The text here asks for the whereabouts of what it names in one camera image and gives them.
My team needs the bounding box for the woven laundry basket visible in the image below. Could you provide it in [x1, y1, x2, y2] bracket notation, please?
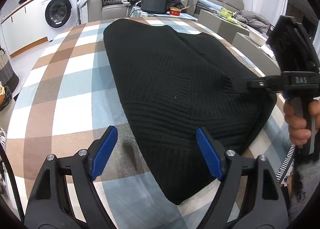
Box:
[0, 48, 20, 93]

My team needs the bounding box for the black knit sweater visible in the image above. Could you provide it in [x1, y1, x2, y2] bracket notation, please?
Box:
[103, 19, 277, 205]

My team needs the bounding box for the white cabinet with counter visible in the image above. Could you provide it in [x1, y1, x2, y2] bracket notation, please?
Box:
[1, 0, 48, 55]

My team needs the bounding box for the green yellow cloth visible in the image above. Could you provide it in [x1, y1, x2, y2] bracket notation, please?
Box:
[220, 7, 236, 24]

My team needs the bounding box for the beige trash bin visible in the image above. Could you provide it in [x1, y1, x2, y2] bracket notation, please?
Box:
[0, 82, 12, 111]

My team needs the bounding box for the white washing machine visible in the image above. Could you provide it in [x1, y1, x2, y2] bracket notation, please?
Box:
[40, 0, 79, 41]

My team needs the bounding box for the grey clothes heap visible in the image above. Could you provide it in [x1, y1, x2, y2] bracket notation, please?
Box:
[235, 10, 271, 33]

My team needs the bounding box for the plaid checkered bed cover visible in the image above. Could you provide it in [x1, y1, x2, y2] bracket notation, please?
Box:
[4, 16, 296, 229]

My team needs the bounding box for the person's right hand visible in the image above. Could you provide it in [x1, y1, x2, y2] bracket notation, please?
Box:
[284, 100, 320, 146]

